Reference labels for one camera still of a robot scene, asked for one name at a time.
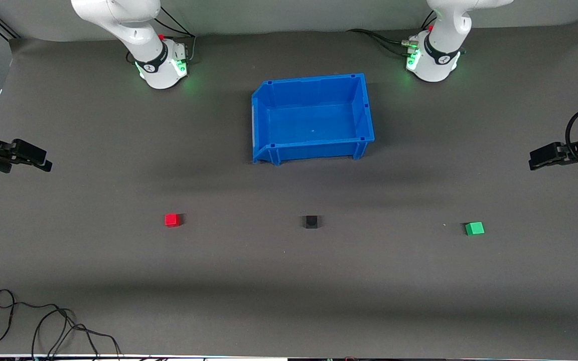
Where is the blue plastic storage bin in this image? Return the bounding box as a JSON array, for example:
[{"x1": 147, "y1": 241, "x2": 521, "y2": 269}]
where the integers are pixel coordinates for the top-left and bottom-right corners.
[{"x1": 251, "y1": 73, "x2": 375, "y2": 166}]

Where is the dark grey table mat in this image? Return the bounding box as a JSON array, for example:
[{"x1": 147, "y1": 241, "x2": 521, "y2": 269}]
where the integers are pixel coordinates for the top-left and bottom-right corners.
[{"x1": 0, "y1": 19, "x2": 578, "y2": 357}]

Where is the aluminium frame rail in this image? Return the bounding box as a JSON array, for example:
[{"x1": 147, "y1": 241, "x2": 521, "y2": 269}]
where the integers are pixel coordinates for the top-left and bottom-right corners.
[{"x1": 0, "y1": 8, "x2": 20, "y2": 41}]

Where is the black right base cable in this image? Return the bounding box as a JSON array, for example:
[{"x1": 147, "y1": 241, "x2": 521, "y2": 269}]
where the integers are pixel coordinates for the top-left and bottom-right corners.
[{"x1": 126, "y1": 6, "x2": 197, "y2": 66}]

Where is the black base cable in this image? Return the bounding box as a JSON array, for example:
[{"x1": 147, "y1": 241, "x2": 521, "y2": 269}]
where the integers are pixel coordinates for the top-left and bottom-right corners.
[
  {"x1": 126, "y1": 6, "x2": 197, "y2": 66},
  {"x1": 347, "y1": 29, "x2": 420, "y2": 57}
]

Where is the black left base cable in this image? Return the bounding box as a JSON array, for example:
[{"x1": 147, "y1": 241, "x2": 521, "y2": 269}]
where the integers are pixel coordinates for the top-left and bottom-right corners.
[{"x1": 347, "y1": 29, "x2": 420, "y2": 57}]

